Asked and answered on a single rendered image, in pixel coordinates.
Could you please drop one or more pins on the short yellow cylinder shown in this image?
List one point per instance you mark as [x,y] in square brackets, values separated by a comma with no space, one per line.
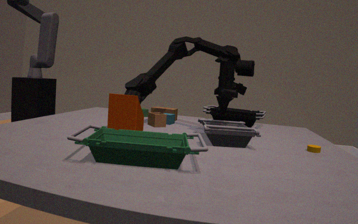
[314,148]

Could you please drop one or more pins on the green rectangular block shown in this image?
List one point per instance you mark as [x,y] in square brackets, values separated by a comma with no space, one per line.
[145,112]

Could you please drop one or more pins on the green plastic tray with wire bars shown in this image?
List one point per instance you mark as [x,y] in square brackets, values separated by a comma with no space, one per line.
[138,148]

